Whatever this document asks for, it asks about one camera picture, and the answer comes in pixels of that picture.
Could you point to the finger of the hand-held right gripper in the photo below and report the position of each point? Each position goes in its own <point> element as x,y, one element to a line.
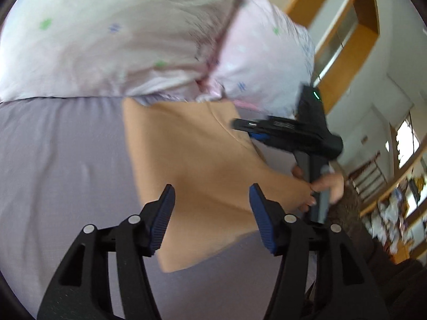
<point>248,125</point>
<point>259,137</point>

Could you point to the lavender bed sheet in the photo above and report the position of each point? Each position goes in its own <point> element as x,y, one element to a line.
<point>63,180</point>

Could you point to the person's right forearm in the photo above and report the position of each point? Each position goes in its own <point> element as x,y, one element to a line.
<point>363,250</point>

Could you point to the pink floral pillow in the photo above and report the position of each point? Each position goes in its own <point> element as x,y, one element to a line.
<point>267,60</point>

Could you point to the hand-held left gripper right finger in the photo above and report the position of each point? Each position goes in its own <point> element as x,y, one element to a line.
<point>263,221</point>

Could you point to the window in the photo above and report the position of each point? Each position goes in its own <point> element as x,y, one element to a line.
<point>405,140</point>

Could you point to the wooden chair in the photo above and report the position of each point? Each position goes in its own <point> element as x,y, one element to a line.
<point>368,180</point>

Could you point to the white floral pillow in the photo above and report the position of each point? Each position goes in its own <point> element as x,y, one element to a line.
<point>110,36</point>

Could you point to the tan cloth garment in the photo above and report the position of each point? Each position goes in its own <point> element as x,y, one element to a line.
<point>196,160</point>

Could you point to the person's right hand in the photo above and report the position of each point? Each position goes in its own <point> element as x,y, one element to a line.
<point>335,183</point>

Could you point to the cluttered wooden shelf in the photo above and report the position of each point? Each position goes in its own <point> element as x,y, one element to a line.
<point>398,213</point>

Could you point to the wooden door frame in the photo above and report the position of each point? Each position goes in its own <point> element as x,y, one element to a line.
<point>350,40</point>

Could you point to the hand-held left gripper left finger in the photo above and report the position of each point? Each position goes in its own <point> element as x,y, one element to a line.
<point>159,221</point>

